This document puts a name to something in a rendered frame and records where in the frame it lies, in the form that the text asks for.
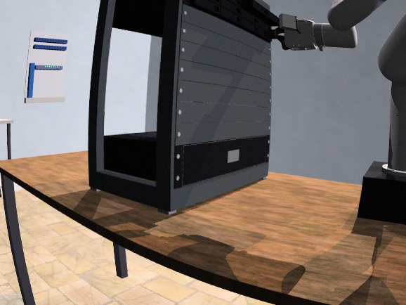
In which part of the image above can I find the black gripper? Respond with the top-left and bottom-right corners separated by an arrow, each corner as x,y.
263,19 -> 317,51

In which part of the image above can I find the black metal rack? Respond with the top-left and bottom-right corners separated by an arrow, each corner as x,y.
88,0 -> 280,215

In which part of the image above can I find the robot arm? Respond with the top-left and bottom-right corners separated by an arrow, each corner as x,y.
279,0 -> 406,177

